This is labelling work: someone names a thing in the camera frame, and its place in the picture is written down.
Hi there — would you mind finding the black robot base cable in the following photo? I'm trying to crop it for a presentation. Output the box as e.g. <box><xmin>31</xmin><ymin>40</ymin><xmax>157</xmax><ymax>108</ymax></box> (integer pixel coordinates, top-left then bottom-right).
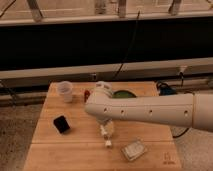
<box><xmin>155</xmin><ymin>80</ymin><xmax>191</xmax><ymax>140</ymax></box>

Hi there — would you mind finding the clear plastic wrapped packet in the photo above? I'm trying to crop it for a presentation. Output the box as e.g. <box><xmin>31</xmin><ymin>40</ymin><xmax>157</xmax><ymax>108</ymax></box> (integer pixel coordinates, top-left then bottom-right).
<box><xmin>121</xmin><ymin>139</ymin><xmax>147</xmax><ymax>162</ymax></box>

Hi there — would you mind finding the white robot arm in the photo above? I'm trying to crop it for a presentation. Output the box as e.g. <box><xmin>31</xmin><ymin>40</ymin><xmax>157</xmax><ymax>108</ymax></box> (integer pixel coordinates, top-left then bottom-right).
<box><xmin>85</xmin><ymin>81</ymin><xmax>213</xmax><ymax>132</ymax></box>

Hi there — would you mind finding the black eraser block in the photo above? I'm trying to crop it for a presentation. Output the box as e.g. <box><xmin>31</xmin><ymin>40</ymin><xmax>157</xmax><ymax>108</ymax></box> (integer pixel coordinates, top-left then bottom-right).
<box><xmin>53</xmin><ymin>116</ymin><xmax>70</xmax><ymax>134</ymax></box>

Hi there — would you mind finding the white tube with cap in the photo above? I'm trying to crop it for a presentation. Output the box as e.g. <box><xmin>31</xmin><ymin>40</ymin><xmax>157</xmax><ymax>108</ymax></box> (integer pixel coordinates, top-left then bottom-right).
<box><xmin>100</xmin><ymin>121</ymin><xmax>114</xmax><ymax>148</ymax></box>

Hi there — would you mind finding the green bowl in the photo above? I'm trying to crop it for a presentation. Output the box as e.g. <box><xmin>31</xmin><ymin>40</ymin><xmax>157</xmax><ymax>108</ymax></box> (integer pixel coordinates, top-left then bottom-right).
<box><xmin>113</xmin><ymin>90</ymin><xmax>137</xmax><ymax>98</ymax></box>

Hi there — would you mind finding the black hanging cable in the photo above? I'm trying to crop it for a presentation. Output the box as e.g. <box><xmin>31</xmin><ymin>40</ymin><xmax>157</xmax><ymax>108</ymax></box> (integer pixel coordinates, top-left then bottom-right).
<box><xmin>111</xmin><ymin>9</ymin><xmax>141</xmax><ymax>81</ymax></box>

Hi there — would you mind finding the clear plastic cup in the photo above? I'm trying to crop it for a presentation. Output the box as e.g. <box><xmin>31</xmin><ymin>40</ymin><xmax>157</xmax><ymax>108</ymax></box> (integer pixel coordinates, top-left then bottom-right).
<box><xmin>57</xmin><ymin>81</ymin><xmax>73</xmax><ymax>103</ymax></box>

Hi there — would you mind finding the dark red small object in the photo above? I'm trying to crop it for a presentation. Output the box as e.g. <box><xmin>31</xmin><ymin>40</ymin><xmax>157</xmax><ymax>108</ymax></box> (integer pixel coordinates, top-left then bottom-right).
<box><xmin>84</xmin><ymin>89</ymin><xmax>91</xmax><ymax>103</ymax></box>

